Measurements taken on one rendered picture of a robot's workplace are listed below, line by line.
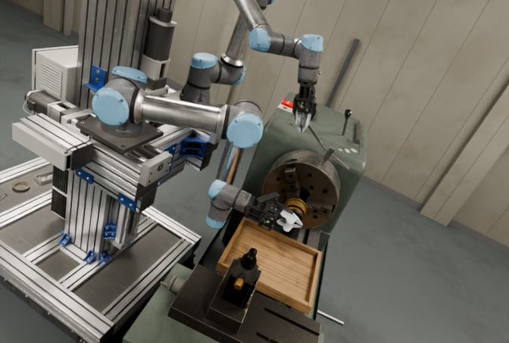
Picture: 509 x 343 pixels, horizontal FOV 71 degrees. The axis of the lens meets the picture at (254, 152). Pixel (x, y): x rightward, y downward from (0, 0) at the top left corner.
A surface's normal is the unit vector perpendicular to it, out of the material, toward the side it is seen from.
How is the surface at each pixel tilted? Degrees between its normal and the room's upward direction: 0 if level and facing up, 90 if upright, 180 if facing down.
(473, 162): 90
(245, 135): 89
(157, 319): 0
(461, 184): 90
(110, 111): 91
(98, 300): 0
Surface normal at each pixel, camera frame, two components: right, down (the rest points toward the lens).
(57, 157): -0.40, 0.33
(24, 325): 0.30, -0.83
